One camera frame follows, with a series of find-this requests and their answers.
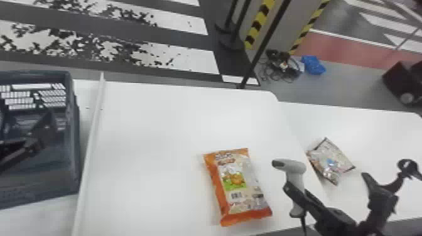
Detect orange snack packet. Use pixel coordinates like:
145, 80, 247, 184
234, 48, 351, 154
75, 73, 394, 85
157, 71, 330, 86
202, 147, 273, 227

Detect hand scanner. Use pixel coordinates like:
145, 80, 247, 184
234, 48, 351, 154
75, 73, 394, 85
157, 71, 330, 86
271, 158, 308, 218

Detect blue plastic bag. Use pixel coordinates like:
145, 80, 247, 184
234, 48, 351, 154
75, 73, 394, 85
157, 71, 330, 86
301, 55, 327, 76

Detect silver snack packet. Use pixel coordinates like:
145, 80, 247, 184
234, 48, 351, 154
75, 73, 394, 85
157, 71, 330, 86
306, 137, 357, 186

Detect blue basket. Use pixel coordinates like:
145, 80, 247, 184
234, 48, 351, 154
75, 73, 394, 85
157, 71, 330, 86
0, 70, 82, 210

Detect black stand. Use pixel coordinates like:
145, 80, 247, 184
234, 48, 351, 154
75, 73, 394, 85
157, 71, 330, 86
282, 158, 422, 236

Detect black box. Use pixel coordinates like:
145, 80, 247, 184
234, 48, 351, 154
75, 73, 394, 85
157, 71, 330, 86
382, 60, 422, 107

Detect black floor cables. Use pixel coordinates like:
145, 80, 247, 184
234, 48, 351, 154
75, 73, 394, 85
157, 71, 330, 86
256, 49, 303, 84

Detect black post on round foot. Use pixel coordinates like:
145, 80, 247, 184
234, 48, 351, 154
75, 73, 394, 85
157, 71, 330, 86
215, 0, 246, 51

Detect yellow black striped post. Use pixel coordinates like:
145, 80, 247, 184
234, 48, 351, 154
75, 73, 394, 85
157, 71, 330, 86
289, 0, 332, 56
244, 0, 276, 51

